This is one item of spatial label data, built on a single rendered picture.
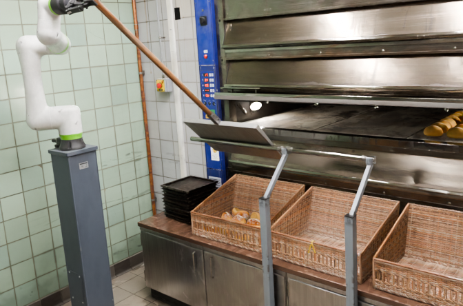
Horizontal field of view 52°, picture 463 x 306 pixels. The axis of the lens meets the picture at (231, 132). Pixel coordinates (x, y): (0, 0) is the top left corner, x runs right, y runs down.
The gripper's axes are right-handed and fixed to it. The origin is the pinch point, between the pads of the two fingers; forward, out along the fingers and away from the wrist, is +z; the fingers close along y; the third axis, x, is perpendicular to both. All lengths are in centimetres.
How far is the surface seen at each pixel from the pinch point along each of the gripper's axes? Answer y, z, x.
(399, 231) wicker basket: 22, 93, -158
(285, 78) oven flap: -46, 16, -121
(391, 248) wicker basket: 33, 94, -152
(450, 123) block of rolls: -52, 100, -171
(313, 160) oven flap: -9, 34, -154
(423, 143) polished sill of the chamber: -22, 99, -142
